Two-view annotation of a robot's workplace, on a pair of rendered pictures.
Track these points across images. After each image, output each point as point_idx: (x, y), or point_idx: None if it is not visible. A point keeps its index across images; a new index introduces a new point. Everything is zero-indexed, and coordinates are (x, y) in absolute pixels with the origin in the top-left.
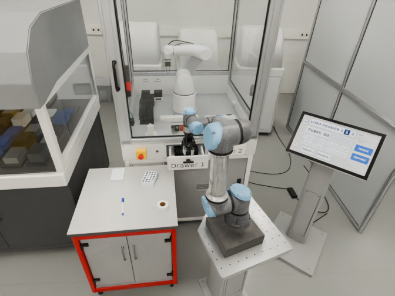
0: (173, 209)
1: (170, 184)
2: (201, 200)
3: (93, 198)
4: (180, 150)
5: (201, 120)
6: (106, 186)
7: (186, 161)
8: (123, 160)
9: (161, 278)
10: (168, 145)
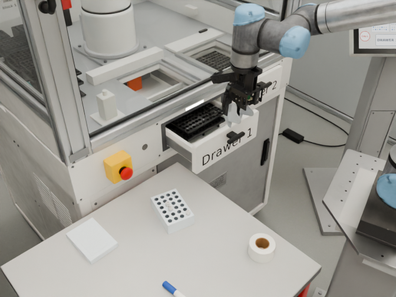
0: (280, 243)
1: (217, 198)
2: (385, 186)
3: None
4: (191, 122)
5: (298, 22)
6: (93, 280)
7: (225, 138)
8: (78, 202)
9: None
10: (165, 122)
